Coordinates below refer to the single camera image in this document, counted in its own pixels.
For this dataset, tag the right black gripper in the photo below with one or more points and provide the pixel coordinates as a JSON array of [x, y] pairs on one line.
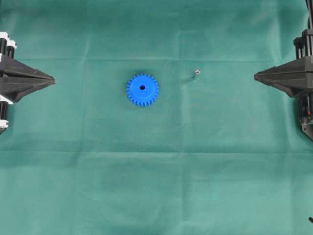
[[291, 79]]

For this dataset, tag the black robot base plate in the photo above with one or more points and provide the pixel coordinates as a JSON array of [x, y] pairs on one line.
[[307, 126]]

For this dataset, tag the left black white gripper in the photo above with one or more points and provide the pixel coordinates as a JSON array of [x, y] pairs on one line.
[[24, 80]]

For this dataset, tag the green cloth table cover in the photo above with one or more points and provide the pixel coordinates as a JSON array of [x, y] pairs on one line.
[[223, 155]]

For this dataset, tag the blue plastic gear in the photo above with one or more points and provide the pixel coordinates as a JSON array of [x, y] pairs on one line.
[[142, 90]]

